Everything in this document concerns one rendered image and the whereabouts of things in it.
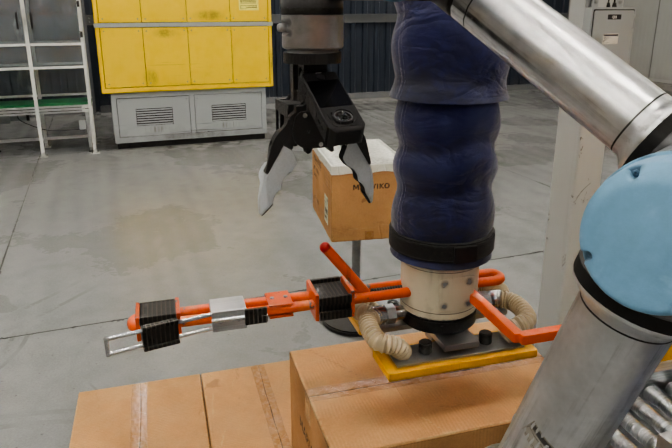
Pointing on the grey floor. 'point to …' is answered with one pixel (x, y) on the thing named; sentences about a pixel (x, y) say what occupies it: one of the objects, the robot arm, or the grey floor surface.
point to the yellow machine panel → (182, 41)
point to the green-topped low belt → (12, 111)
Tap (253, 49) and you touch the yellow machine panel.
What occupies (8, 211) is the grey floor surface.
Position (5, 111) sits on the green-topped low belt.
